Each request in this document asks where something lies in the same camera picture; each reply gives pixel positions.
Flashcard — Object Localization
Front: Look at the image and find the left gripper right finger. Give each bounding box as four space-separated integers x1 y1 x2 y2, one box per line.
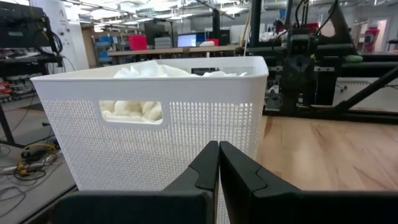
219 140 398 224

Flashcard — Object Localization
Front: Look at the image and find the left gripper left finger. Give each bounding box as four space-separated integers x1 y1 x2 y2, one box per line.
51 140 220 224

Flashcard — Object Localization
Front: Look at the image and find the white garment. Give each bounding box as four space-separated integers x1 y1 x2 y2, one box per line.
98 60 249 123

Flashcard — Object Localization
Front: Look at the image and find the green oval object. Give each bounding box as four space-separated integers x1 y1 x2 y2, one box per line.
344 54 364 63

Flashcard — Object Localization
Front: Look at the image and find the white perforated plastic basket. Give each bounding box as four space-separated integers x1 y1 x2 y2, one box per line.
30 55 270 224

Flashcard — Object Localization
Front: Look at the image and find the white panel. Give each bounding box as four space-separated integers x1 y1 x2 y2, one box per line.
332 77 398 113

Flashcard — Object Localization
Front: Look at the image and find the red and white machine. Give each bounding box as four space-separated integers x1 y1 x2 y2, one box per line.
363 26 379 54

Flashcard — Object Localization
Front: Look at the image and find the black desk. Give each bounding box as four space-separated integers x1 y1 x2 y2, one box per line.
239 43 398 70

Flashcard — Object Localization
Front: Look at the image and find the lit computer monitor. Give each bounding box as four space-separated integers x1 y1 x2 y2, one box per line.
176 33 198 49

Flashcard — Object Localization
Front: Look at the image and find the wooden workbench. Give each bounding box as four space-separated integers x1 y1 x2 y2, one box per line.
107 45 240 58

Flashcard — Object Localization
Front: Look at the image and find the grey bin stack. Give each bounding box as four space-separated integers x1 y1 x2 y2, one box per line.
154 37 173 49

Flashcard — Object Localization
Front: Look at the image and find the dark computer monitor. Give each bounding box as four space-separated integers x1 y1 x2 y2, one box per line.
144 20 175 47

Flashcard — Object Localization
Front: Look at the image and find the red storage bin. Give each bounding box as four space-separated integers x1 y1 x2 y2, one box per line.
128 34 148 52

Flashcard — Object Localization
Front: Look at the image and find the blue storage bin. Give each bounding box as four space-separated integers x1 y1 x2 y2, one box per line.
95 35 119 44
98 49 113 63

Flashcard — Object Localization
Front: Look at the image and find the white pillar with signs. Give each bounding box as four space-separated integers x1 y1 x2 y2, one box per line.
29 0 91 73

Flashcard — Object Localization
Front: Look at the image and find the equipment shelf rack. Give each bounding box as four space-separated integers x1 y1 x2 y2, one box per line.
0 46 66 147

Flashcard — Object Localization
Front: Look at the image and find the black monitor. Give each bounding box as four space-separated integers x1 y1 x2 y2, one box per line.
0 2 53 49

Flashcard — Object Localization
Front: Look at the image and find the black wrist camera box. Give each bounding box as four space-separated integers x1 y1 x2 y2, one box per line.
291 33 313 58

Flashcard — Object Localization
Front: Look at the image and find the black aluminium rig frame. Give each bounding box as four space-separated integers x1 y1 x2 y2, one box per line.
248 0 398 125

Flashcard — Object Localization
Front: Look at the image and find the floor cable tangle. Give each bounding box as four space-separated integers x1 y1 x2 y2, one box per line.
0 141 68 218

